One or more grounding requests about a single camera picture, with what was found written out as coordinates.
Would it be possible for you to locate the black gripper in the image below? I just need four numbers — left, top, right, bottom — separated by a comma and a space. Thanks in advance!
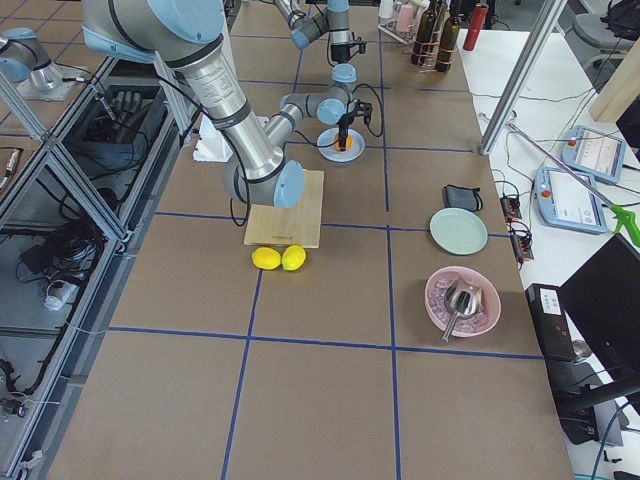
329, 42, 367, 65
337, 99, 373, 150

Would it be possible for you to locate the orange mandarin fruit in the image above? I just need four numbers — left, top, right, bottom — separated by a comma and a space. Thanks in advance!
332, 131, 353, 152

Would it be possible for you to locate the light blue ceramic plate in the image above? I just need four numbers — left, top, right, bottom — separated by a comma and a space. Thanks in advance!
316, 127, 365, 163

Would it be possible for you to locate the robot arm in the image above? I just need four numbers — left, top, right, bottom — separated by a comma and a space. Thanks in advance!
82, 0, 369, 208
273, 0, 367, 64

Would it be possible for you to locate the light green ceramic plate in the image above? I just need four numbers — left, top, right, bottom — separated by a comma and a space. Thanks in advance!
429, 208, 488, 255

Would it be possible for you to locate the white cup right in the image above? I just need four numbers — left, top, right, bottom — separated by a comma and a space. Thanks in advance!
378, 0, 394, 21

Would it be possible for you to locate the white cup rack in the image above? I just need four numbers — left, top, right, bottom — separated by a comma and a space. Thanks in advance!
378, 11, 414, 47

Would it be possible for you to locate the pink cup upper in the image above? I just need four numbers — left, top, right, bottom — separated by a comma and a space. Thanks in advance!
396, 4, 414, 34

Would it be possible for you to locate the bamboo cutting board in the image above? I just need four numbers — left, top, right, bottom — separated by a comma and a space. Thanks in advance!
244, 170, 324, 248

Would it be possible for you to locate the dark wine bottle left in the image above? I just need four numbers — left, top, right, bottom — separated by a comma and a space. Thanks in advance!
435, 1, 461, 73

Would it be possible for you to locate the dark grey folded cloth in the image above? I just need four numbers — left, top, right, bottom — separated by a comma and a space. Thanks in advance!
442, 184, 484, 212

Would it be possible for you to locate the upper yellow lemon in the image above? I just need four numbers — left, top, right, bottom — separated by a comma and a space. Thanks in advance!
281, 245, 307, 271

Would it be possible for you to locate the yellow lemon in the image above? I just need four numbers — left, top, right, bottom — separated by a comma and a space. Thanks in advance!
251, 246, 282, 270
281, 245, 307, 271

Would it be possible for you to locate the lower yellow lemon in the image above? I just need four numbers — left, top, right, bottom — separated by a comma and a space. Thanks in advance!
251, 246, 282, 270

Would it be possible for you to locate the pink bowl with ice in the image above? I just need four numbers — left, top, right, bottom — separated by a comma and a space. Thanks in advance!
424, 266, 501, 341

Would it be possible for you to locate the metal scoop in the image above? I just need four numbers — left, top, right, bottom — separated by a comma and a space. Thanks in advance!
441, 277, 483, 342

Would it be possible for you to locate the teach pendant near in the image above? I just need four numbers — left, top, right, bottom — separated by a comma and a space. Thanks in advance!
534, 166, 608, 234

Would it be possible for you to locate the teach pendant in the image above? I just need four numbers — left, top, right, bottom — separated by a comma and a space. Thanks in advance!
534, 166, 608, 234
561, 125, 626, 185

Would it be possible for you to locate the teach pendant far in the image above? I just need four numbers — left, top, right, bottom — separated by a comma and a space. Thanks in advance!
561, 125, 626, 185

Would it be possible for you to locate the green tipped grabber stick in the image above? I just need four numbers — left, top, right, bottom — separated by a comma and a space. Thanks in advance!
505, 120, 639, 246

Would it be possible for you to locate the black computer monitor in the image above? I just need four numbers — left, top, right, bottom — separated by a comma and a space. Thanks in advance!
559, 234, 640, 375

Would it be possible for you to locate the black desktop computer box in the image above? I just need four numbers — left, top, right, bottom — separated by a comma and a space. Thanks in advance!
525, 283, 617, 445

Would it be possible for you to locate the copper wire bottle rack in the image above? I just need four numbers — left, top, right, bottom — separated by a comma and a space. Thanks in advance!
414, 39, 457, 73

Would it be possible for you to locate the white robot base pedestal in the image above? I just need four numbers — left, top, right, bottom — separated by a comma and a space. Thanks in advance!
193, 116, 234, 163

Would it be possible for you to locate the aluminium frame post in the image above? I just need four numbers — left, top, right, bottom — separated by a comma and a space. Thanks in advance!
479, 0, 567, 156

